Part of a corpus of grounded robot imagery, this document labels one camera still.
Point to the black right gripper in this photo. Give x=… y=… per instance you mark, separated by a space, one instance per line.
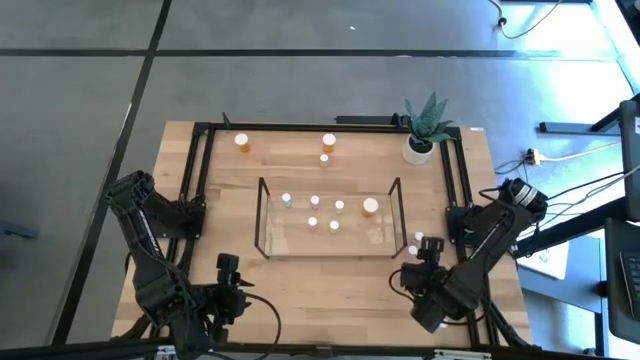
x=425 y=282

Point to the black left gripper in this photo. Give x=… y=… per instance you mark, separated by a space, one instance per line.
x=225 y=305

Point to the small yellow medicine bottle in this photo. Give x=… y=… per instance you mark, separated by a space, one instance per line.
x=324 y=159
x=334 y=226
x=339 y=205

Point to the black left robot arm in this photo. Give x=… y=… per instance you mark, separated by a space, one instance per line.
x=145 y=240

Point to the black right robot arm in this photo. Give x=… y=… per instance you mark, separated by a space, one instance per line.
x=490 y=250

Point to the orange medicine bottle white cap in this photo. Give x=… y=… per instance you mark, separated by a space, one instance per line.
x=241 y=139
x=328 y=139

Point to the clear acrylic bin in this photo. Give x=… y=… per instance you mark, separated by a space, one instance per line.
x=300 y=242

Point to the white paper sheet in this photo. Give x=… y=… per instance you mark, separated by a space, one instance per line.
x=547 y=262

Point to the green succulent in white pot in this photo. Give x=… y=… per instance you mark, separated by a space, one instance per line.
x=417 y=150

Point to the grey side desk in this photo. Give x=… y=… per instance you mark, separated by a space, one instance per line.
x=575 y=290

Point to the black diagonal desk beam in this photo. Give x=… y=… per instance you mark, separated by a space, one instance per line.
x=575 y=227

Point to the black flat bar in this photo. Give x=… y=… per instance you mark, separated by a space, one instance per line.
x=365 y=120

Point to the dark keyboard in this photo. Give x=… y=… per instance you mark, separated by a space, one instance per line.
x=625 y=300

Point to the black rig beam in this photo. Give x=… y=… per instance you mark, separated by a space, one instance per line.
x=50 y=352

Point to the black desk foot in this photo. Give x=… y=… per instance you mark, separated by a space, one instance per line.
x=575 y=128

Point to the dark monitor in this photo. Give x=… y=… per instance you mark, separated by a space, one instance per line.
x=631 y=175

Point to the silver aluminium bracket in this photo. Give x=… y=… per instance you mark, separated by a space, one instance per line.
x=462 y=355

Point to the black metal table frame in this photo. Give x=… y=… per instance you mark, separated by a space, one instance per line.
x=280 y=126

